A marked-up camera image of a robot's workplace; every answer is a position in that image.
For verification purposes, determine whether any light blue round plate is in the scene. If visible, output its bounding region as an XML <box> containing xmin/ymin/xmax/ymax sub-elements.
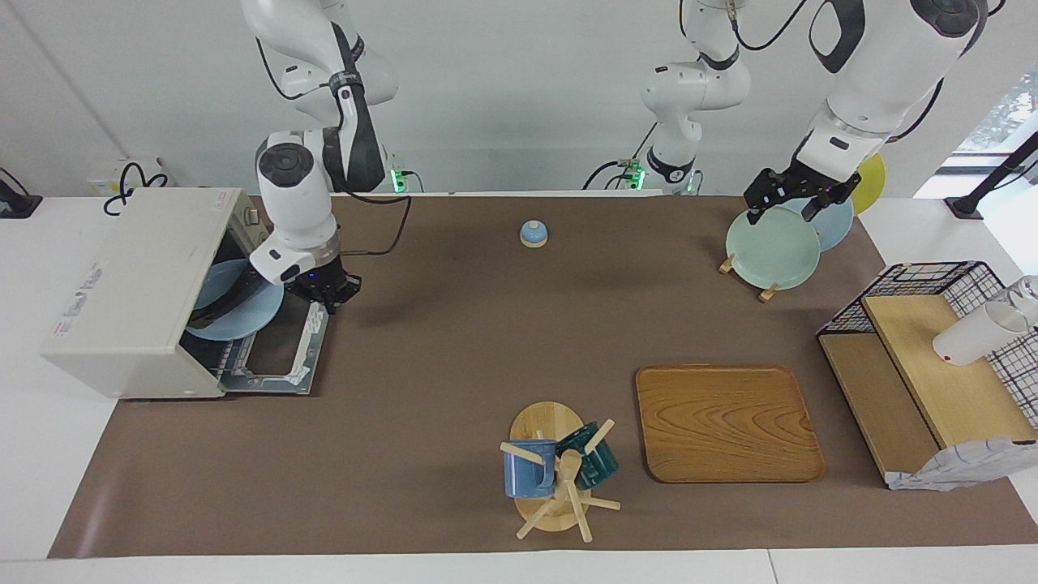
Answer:
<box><xmin>185</xmin><ymin>259</ymin><xmax>285</xmax><ymax>342</ymax></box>

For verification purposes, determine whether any dark purple eggplant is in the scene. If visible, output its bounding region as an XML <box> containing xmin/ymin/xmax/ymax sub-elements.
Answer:
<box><xmin>193</xmin><ymin>277</ymin><xmax>265</xmax><ymax>316</ymax></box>

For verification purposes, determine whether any beige toaster oven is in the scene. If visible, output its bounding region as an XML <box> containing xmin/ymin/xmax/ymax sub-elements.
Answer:
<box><xmin>41</xmin><ymin>188</ymin><xmax>332</xmax><ymax>401</ymax></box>

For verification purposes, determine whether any light blue racked plate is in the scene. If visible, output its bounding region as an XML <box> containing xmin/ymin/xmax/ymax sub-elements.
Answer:
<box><xmin>799</xmin><ymin>197</ymin><xmax>856</xmax><ymax>253</ymax></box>

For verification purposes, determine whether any pale green plate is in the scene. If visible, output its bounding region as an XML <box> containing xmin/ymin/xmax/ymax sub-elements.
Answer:
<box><xmin>725</xmin><ymin>204</ymin><xmax>822</xmax><ymax>291</ymax></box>

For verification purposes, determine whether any yellow plate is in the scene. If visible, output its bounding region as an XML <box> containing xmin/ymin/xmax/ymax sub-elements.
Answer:
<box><xmin>851</xmin><ymin>152</ymin><xmax>888</xmax><ymax>217</ymax></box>

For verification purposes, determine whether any wooden plate rack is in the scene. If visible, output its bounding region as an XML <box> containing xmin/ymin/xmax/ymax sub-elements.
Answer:
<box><xmin>718</xmin><ymin>253</ymin><xmax>780</xmax><ymax>303</ymax></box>

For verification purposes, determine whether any brown table mat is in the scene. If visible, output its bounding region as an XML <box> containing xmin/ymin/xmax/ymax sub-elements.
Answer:
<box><xmin>47</xmin><ymin>195</ymin><xmax>1038</xmax><ymax>560</ymax></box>

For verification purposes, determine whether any white cup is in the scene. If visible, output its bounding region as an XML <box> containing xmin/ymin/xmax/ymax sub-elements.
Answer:
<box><xmin>932</xmin><ymin>302</ymin><xmax>1031</xmax><ymax>368</ymax></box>

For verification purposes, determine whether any rectangular wooden tray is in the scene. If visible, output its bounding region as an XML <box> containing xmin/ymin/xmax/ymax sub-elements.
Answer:
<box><xmin>635</xmin><ymin>365</ymin><xmax>826</xmax><ymax>485</ymax></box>

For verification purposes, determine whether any wooden shelf unit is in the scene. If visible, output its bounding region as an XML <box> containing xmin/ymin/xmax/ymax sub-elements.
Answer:
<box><xmin>817</xmin><ymin>294</ymin><xmax>1038</xmax><ymax>488</ymax></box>

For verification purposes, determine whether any window with greenery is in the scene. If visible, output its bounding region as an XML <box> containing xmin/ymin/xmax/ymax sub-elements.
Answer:
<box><xmin>953</xmin><ymin>69</ymin><xmax>1038</xmax><ymax>159</ymax></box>

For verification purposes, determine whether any clear glass cup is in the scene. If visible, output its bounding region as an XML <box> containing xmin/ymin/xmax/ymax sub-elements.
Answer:
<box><xmin>1006</xmin><ymin>275</ymin><xmax>1038</xmax><ymax>327</ymax></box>

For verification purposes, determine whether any wooden mug tree stand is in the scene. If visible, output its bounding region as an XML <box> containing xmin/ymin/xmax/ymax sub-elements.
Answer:
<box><xmin>499</xmin><ymin>401</ymin><xmax>622</xmax><ymax>543</ymax></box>

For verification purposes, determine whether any blue mug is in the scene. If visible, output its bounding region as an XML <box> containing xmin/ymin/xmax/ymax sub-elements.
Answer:
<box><xmin>503</xmin><ymin>438</ymin><xmax>560</xmax><ymax>500</ymax></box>

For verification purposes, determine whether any marble print paper strip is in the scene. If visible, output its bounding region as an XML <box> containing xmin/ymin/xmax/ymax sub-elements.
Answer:
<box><xmin>884</xmin><ymin>437</ymin><xmax>1038</xmax><ymax>493</ymax></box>

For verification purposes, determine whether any dark green mug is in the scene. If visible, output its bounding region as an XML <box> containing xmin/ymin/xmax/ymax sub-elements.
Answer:
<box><xmin>555</xmin><ymin>422</ymin><xmax>620</xmax><ymax>491</ymax></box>

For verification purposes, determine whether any metal oven wire rack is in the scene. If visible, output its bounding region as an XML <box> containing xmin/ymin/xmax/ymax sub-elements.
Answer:
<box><xmin>182</xmin><ymin>328</ymin><xmax>262</xmax><ymax>379</ymax></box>

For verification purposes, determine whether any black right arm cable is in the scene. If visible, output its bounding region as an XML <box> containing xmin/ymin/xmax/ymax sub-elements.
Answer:
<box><xmin>255</xmin><ymin>36</ymin><xmax>415</xmax><ymax>260</ymax></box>

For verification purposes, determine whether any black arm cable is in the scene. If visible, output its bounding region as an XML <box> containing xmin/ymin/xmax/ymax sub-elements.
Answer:
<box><xmin>255</xmin><ymin>36</ymin><xmax>415</xmax><ymax>260</ymax></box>
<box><xmin>679</xmin><ymin>0</ymin><xmax>1007</xmax><ymax>146</ymax></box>

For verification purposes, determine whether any black wire mesh basket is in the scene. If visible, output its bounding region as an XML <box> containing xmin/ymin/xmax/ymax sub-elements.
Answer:
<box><xmin>817</xmin><ymin>260</ymin><xmax>1038</xmax><ymax>432</ymax></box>

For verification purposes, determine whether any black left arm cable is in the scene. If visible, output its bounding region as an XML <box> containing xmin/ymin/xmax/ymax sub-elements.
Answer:
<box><xmin>679</xmin><ymin>0</ymin><xmax>1007</xmax><ymax>146</ymax></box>

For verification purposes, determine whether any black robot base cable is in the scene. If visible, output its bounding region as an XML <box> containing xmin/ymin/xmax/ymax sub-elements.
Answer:
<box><xmin>583</xmin><ymin>122</ymin><xmax>658</xmax><ymax>192</ymax></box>

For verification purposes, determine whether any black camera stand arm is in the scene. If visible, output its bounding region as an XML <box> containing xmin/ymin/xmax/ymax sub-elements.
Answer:
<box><xmin>944</xmin><ymin>130</ymin><xmax>1038</xmax><ymax>221</ymax></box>

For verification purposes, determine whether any black socket cable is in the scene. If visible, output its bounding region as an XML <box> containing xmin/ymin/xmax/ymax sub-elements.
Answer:
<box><xmin>102</xmin><ymin>161</ymin><xmax>172</xmax><ymax>217</ymax></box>

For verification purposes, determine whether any white wall socket box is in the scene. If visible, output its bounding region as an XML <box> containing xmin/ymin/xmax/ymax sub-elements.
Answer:
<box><xmin>89</xmin><ymin>157</ymin><xmax>168</xmax><ymax>198</ymax></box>

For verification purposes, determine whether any black clamp mount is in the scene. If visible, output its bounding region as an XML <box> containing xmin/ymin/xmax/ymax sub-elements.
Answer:
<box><xmin>0</xmin><ymin>166</ymin><xmax>44</xmax><ymax>221</ymax></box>

